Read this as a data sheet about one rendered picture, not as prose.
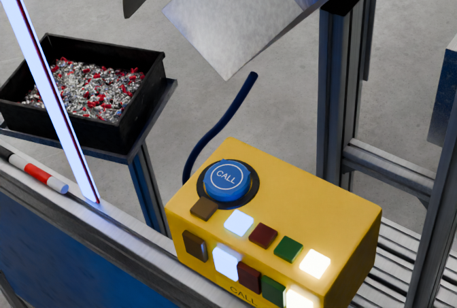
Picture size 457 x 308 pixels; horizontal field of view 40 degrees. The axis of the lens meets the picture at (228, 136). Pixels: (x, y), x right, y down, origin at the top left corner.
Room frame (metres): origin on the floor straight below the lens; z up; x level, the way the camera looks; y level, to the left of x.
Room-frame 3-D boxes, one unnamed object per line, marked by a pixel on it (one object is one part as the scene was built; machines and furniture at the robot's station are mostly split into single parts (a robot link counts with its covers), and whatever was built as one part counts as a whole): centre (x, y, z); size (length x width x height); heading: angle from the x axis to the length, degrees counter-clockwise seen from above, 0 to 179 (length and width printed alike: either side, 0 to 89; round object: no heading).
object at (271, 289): (0.25, -0.02, 1.04); 0.02 x 0.01 x 0.03; 49
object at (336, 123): (0.81, -0.21, 0.46); 0.09 x 0.05 x 0.91; 139
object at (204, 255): (0.31, 0.04, 1.04); 0.02 x 0.01 x 0.03; 49
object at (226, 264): (0.28, 0.02, 1.04); 0.02 x 0.01 x 0.03; 49
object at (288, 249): (0.27, -0.04, 1.08); 0.02 x 0.02 x 0.01; 49
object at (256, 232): (0.29, -0.02, 1.08); 0.02 x 0.02 x 0.01; 49
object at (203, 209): (0.32, 0.03, 1.08); 0.02 x 0.02 x 0.01; 49
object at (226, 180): (0.35, 0.01, 1.08); 0.04 x 0.04 x 0.02
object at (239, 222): (0.30, 0.00, 1.08); 0.02 x 0.02 x 0.01; 49
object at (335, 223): (0.32, -0.03, 1.02); 0.16 x 0.10 x 0.11; 49
